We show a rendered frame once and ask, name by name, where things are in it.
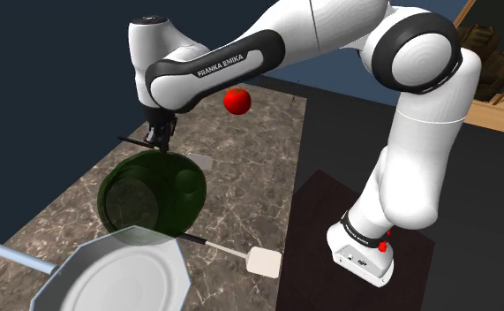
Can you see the red tomato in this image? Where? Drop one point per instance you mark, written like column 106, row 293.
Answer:
column 237, row 101

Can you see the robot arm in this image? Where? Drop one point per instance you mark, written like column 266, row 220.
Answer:
column 423, row 150

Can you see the dark green bowl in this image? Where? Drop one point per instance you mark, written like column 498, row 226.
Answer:
column 157, row 194

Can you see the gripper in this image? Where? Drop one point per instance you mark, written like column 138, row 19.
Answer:
column 160, row 116

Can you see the pale blue octagonal pan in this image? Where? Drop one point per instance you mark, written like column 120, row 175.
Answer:
column 127, row 280

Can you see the light wooden furniture frame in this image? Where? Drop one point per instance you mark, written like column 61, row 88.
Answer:
column 492, row 116

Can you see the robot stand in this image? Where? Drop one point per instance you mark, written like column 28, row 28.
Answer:
column 312, row 241

